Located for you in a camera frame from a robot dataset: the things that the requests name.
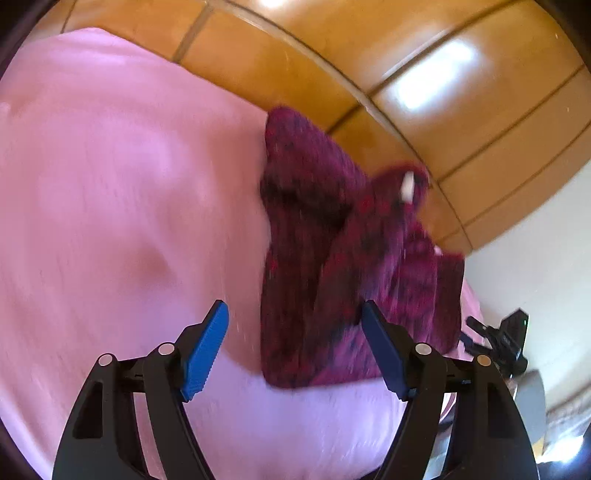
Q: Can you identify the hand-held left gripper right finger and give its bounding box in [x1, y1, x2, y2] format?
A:
[361, 300, 541, 480]

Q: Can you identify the maroon floral garment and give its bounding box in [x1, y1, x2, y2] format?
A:
[259, 106, 466, 389]

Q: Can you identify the wooden wardrobe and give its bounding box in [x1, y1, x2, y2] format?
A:
[60, 0, 591, 252]

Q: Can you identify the grey rounded object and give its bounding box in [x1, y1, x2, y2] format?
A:
[508, 369, 549, 455]

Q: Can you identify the pink bedsheet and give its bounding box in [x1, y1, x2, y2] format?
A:
[0, 28, 485, 480]

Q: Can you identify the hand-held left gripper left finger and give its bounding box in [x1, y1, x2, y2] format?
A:
[52, 300, 230, 480]

